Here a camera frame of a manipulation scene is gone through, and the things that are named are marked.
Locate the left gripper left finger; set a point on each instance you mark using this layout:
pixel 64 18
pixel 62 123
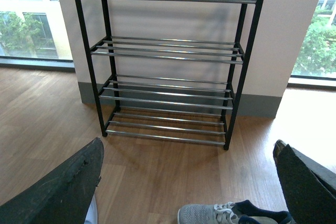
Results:
pixel 63 195

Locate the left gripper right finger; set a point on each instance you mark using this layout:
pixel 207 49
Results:
pixel 307 186

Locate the grey knit sneaker front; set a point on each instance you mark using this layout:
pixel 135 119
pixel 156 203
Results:
pixel 231 212

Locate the black metal shoe rack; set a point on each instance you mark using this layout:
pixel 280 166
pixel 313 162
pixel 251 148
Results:
pixel 161 99

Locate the light blue slipper lower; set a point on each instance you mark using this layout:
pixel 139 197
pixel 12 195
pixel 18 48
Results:
pixel 92 213

